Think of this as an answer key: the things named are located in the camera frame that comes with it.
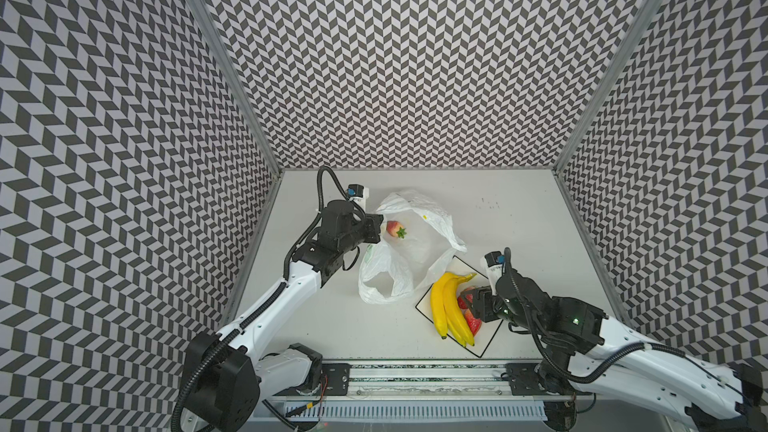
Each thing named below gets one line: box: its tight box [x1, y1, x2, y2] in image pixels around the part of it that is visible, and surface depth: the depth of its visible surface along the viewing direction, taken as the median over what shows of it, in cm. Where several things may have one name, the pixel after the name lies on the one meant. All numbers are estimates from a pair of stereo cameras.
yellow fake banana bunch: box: [431, 272, 477, 347], surface depth 80 cm
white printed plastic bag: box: [359, 190, 467, 303], surface depth 75 cm
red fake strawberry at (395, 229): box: [386, 220, 407, 239], surface depth 98 cm
